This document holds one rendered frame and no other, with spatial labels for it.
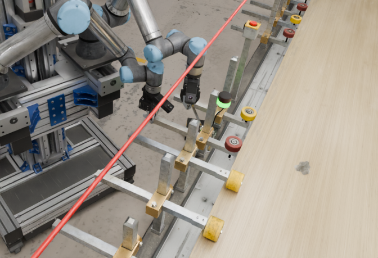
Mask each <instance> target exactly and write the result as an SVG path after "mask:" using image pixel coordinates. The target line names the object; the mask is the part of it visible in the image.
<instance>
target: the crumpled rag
mask: <svg viewBox="0 0 378 258"><path fill-rule="evenodd" d="M294 168H295V170H296V171H300V172H302V174H303V175H305V174H309V172H310V170H309V169H310V168H311V167H310V166H309V162H308V161H304V162H303V161H301V162H299V165H295V166H294Z"/></svg>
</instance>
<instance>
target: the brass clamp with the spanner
mask: <svg viewBox="0 0 378 258"><path fill-rule="evenodd" d="M212 134H214V128H213V127H212V128H211V131H210V133H209V134H208V133H206V132H203V128H202V130H201V132H200V133H199V135H198V136H197V138H196V145H197V147H198V149H200V150H204V148H205V147H206V143H207V140H208V138H209V137H211V136H212ZM200 137H203V141H199V138H200Z"/></svg>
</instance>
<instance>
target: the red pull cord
mask: <svg viewBox="0 0 378 258"><path fill-rule="evenodd" d="M246 1H247V0H243V2H242V3H241V4H240V5H239V6H238V8H237V9H236V10H235V12H234V13H233V14H232V15H231V16H230V17H229V19H228V20H227V21H226V22H225V23H224V25H223V26H222V27H221V28H220V29H219V31H218V32H217V33H216V35H215V36H213V38H212V39H211V40H210V42H209V43H208V44H207V45H206V46H205V48H204V49H203V50H202V51H201V52H200V54H199V55H198V56H197V57H196V58H195V59H194V61H193V62H192V64H191V65H190V66H189V67H188V68H187V69H186V71H185V72H184V73H183V74H182V75H181V77H180V78H179V79H178V80H177V81H176V83H175V84H174V85H173V86H172V87H171V88H170V90H169V91H168V92H167V94H166V95H165V96H164V97H163V98H162V100H161V101H160V102H159V103H158V104H157V105H156V107H155V108H154V109H153V110H152V111H151V113H150V114H149V115H148V117H147V118H146V119H145V120H144V121H143V123H142V124H141V125H140V126H139V127H138V128H137V130H136V131H135V132H134V133H133V134H132V136H131V137H130V138H129V139H128V140H127V142H126V143H125V144H124V146H123V147H122V148H121V149H120V150H119V151H118V153H117V154H116V155H115V156H114V157H113V159H112V160H111V161H110V162H109V163H108V165H107V166H106V167H105V168H104V169H103V171H102V172H101V173H100V174H99V176H98V177H97V178H96V179H95V180H94V182H93V183H92V184H91V185H90V186H89V187H88V189H87V190H86V191H85V192H84V193H83V195H82V196H81V197H80V199H78V201H77V202H76V203H75V205H74V206H73V207H72V208H71V209H70V210H69V212H68V213H67V214H66V215H65V216H64V218H63V219H62V220H61V221H60V222H59V224H58V225H57V226H56V227H55V229H54V230H53V231H52V232H51V233H50V235H49V236H48V237H47V238H46V239H45V241H44V242H43V243H42V244H41V245H40V246H39V248H38V249H37V250H36V252H35V253H34V254H33V255H32V256H31V258H38V257H39V256H40V255H41V253H42V252H43V251H44V250H45V249H46V247H47V246H48V245H49V244H50V242H51V241H52V240H53V239H54V238H55V236H56V235H57V234H58V232H59V231H60V230H61V229H62V227H63V226H64V225H65V224H66V223H67V222H68V220H69V219H70V218H71V217H72V215H73V214H74V213H75V212H76V211H77V209H78V208H79V206H80V205H81V204H82V203H83V202H84V200H85V199H86V198H87V197H88V196H89V194H90V193H91V192H92V191H93V190H94V188H95V187H96V185H97V184H98V183H99V182H100V181H101V179H102V178H103V177H104V176H105V175H106V173H107V172H108V171H109V170H110V169H111V167H112V166H113V165H114V164H115V163H116V161H117V160H118V158H119V157H120V156H121V155H122V154H123V152H124V151H125V150H126V149H127V148H128V146H129V145H130V144H131V143H132V142H133V140H134V139H135V137H136V136H137V135H138V134H139V133H140V131H141V130H142V129H143V128H144V127H145V125H146V124H147V123H148V122H149V121H150V119H151V118H152V117H153V116H154V114H155V113H156V112H157V110H158V109H159V108H160V107H161V106H162V104H163V103H164V102H165V101H166V100H167V98H168V97H169V96H170V95H171V93H172V92H173V91H174V90H175V89H176V87H177V86H178V84H179V83H180V82H181V81H182V80H183V78H184V77H185V76H186V75H187V74H188V72H189V71H190V70H191V69H192V68H193V66H194V65H195V63H197V62H198V60H199V59H200V57H201V56H202V55H203V54H204V53H205V51H206V50H207V49H208V48H209V47H210V45H211V44H212V43H213V42H214V41H215V39H216V38H217V36H218V35H219V34H220V33H221V32H222V30H223V29H224V28H225V27H226V26H227V24H228V23H229V22H230V21H231V20H232V18H233V17H234V15H235V14H236V13H237V12H238V11H239V9H240V8H241V7H242V6H243V5H244V3H245V2H246Z"/></svg>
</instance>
